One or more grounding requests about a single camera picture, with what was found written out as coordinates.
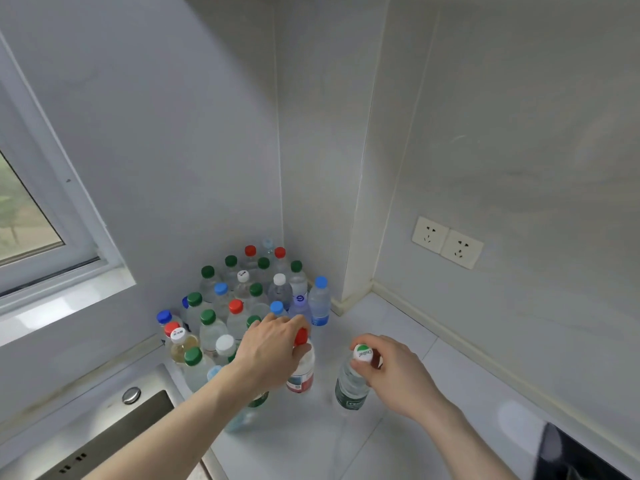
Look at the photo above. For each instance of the white-capped bottle with green label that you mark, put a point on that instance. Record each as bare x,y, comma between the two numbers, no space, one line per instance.
350,390

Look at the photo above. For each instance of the person's right thumb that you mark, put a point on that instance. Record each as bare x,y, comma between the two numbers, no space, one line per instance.
361,368

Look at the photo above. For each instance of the person's right forearm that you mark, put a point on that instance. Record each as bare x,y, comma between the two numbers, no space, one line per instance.
465,444

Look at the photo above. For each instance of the person's left forearm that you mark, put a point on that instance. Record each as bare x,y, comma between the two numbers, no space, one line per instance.
170,434

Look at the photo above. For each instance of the person's right hand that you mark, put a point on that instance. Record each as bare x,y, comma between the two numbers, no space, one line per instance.
400,374

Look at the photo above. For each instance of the white-framed window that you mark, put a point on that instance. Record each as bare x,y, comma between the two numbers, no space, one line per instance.
45,234

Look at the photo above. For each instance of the person's left hand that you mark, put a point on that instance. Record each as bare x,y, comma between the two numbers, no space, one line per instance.
265,354

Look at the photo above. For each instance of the person's left thumb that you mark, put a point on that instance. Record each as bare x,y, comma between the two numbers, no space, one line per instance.
303,350

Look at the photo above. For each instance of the black glass cooktop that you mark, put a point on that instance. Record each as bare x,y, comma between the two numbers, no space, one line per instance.
585,457

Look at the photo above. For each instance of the stainless steel sink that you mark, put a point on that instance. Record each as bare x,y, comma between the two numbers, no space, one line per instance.
100,434

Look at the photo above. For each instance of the white wall socket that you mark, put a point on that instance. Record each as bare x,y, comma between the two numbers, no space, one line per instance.
430,235
462,248

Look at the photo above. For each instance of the red-capped bottle with red label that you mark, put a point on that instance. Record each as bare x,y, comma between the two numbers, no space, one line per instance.
302,375

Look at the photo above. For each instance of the round metal sink hole cover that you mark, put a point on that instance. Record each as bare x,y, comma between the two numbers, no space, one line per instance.
131,395

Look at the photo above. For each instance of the cluster of plastic water bottles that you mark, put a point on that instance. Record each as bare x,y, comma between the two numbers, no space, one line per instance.
212,334

